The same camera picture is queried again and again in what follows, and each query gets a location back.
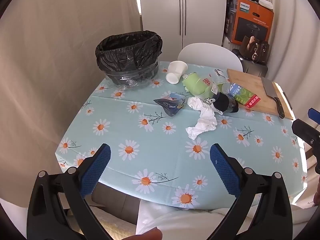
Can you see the white refrigerator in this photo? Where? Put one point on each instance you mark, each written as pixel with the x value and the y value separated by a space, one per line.
pixel 183 22

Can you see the dark grey suitcase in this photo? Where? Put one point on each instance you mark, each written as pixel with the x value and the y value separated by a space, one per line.
pixel 250 67

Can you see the bamboo cutting board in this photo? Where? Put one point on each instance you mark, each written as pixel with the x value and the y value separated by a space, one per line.
pixel 255 85

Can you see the orange Philips appliance box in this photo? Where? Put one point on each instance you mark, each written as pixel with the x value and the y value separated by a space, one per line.
pixel 247 18

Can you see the black bag lined trash bin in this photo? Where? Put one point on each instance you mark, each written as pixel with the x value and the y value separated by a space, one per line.
pixel 130 59

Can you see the white paper cup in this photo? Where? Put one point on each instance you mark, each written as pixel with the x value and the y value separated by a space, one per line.
pixel 179 67

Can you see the white round chair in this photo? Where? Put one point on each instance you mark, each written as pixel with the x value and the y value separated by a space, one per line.
pixel 210 55

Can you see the floral blue tablecloth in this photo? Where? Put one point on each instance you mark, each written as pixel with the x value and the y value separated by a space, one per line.
pixel 154 159

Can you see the beige curtain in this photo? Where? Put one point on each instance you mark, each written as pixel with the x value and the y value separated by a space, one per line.
pixel 48 70

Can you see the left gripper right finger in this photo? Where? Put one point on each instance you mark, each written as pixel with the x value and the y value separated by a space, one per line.
pixel 273 217

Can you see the green red snack bag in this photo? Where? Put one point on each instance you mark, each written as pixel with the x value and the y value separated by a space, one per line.
pixel 243 96

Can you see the green foam cup sleeve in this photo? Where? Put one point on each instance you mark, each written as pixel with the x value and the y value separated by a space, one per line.
pixel 196 84

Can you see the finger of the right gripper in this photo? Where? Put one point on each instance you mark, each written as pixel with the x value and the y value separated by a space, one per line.
pixel 314 115
pixel 307 133

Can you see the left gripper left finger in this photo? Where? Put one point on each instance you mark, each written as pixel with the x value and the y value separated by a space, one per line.
pixel 46 218

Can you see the steel cleaver black handle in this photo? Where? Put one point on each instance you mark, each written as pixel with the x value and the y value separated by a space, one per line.
pixel 271 92

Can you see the dark blue snack wrapper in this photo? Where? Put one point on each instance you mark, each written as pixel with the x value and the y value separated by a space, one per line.
pixel 172 104

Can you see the brown leather handbag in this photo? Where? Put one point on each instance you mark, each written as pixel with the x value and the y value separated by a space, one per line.
pixel 255 50

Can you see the clear plastic labelled cup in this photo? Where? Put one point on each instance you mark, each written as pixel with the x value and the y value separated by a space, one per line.
pixel 211 95

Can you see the white tissue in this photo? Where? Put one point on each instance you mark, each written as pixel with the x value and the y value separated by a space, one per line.
pixel 207 120

